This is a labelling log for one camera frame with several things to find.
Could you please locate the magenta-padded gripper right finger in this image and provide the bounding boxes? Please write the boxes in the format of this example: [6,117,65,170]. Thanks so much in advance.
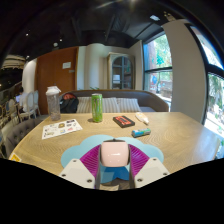
[128,143,171,190]

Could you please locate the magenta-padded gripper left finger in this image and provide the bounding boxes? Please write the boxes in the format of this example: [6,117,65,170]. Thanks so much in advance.
[58,143,102,190]

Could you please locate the pink computer mouse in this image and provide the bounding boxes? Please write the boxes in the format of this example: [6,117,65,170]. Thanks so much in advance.
[99,138,131,168]

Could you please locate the blue cloud-shaped mouse pad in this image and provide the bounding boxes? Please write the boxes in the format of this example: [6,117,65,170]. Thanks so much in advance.
[60,134,165,185]

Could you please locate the small teal object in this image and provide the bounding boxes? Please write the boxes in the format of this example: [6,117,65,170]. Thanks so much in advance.
[131,127,152,139]

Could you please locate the printed paper leaflet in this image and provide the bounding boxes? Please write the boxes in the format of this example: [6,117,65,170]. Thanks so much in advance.
[41,118,84,140]

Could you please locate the white plastic packet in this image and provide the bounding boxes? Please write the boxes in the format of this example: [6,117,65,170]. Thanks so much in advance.
[134,111,150,126]

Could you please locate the black and red small box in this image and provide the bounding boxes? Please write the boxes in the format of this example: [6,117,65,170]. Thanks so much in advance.
[112,115,136,129]

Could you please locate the green drink can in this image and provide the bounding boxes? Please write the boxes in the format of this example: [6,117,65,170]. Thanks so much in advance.
[91,93,104,124]

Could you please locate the striped cushion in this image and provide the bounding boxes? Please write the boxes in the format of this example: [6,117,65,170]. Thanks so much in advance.
[77,96,121,114]
[116,97,143,113]

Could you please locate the black backpack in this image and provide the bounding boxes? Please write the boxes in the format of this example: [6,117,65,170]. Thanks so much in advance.
[59,93,80,114]

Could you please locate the grey tufted armchair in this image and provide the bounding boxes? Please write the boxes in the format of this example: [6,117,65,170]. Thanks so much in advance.
[3,117,45,158]

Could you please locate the clear shaker bottle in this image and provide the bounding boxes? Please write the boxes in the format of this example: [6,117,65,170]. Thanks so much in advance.
[45,85,63,122]

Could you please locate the brown sofa bench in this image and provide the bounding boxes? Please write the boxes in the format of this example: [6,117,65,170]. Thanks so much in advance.
[59,89,170,114]

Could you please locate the white dining chair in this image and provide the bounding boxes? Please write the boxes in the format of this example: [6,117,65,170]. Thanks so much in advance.
[16,90,42,123]

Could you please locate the person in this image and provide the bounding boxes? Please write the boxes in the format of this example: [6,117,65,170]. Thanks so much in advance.
[14,86,30,113]

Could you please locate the wooden door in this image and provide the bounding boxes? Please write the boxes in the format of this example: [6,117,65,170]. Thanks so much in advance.
[34,46,80,116]

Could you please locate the black-framed window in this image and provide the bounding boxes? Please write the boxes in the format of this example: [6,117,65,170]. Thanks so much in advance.
[142,32,174,108]
[186,23,224,138]

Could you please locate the glass-door cabinet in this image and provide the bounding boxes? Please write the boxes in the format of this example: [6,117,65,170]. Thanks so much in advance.
[106,52,136,91]

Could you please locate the ceiling spotlights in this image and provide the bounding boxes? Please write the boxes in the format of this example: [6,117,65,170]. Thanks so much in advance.
[23,13,162,48]

